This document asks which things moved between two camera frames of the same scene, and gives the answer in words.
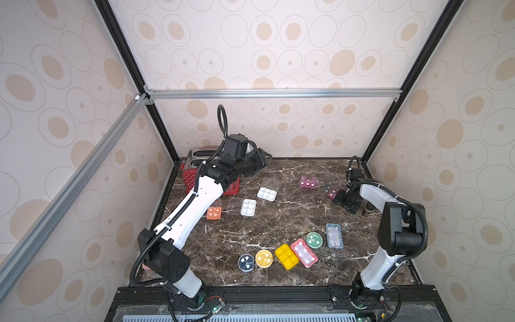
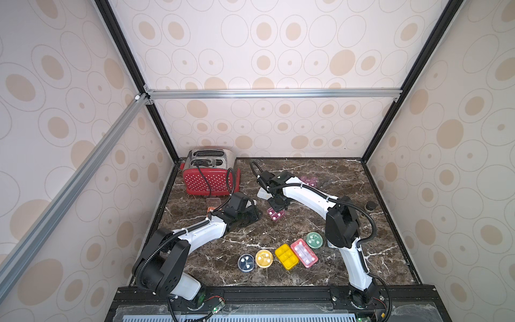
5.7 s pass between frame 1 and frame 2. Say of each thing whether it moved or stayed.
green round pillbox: stayed
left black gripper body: moved
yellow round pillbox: stayed
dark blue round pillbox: stayed
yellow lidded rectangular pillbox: stayed
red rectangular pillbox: stayed
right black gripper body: moved
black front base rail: stayed
